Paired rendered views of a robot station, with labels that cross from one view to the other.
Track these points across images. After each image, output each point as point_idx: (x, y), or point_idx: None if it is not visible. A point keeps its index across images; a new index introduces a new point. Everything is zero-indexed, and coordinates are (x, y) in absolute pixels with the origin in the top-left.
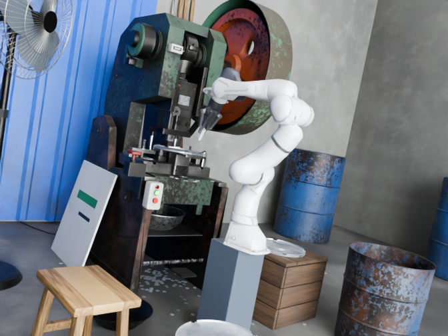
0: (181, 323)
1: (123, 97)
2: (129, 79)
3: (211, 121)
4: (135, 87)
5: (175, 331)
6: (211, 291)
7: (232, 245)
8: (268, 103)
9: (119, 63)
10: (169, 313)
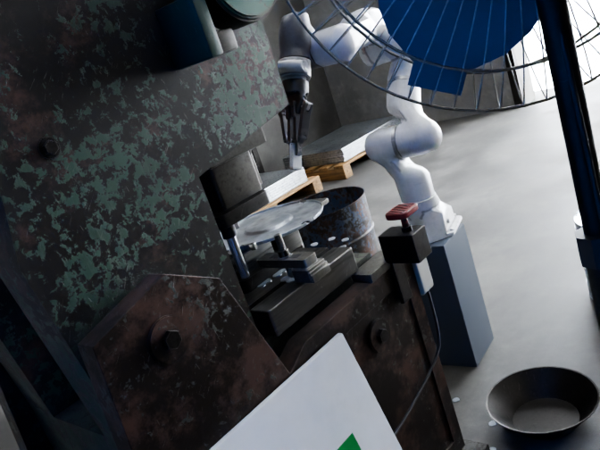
0: (469, 384)
1: (152, 189)
2: (141, 122)
3: None
4: (193, 128)
5: (497, 376)
6: (467, 300)
7: (454, 227)
8: (366, 45)
9: (33, 95)
10: (454, 404)
